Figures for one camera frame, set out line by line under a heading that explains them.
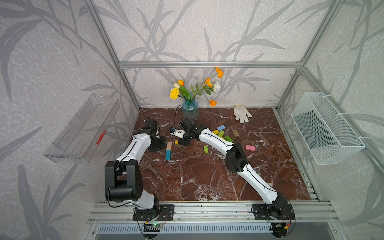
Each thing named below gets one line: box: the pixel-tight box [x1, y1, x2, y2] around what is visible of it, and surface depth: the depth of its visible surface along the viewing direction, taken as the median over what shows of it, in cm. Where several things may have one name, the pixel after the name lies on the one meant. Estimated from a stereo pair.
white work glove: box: [233, 104, 253, 124], surface depth 118 cm
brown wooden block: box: [232, 129, 240, 138], surface depth 107 cm
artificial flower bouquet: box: [170, 67, 224, 107], surface depth 98 cm
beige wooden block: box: [166, 141, 172, 150], surface depth 100 cm
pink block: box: [245, 144, 256, 152], surface depth 99 cm
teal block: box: [165, 150, 171, 161], surface depth 96 cm
